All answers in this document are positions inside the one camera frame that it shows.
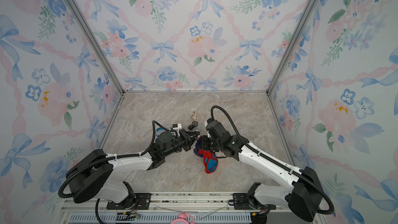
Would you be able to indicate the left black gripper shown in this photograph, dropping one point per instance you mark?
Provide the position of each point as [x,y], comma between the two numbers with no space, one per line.
[186,138]

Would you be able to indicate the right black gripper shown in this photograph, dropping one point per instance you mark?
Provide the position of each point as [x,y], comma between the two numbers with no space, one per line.
[202,142]

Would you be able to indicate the small gold watch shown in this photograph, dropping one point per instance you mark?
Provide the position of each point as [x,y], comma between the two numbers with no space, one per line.
[194,116]

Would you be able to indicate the red blue patterned cloth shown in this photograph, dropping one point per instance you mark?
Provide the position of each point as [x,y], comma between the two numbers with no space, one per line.
[210,161]

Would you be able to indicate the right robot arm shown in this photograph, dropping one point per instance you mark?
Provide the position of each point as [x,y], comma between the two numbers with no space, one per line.
[301,191]

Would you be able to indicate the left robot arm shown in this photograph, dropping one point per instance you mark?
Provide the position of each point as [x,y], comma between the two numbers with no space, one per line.
[92,178]

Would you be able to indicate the black watch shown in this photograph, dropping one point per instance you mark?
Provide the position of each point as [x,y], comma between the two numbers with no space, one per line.
[193,125]

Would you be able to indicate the pink round object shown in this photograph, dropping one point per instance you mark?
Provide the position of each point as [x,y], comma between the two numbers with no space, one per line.
[184,218]

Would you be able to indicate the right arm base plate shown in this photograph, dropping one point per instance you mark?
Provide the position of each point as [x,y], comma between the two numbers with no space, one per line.
[241,201]

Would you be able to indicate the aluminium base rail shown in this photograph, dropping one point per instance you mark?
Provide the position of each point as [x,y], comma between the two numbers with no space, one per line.
[203,201]

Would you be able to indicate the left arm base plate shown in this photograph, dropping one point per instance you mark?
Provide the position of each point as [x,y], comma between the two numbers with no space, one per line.
[141,200]

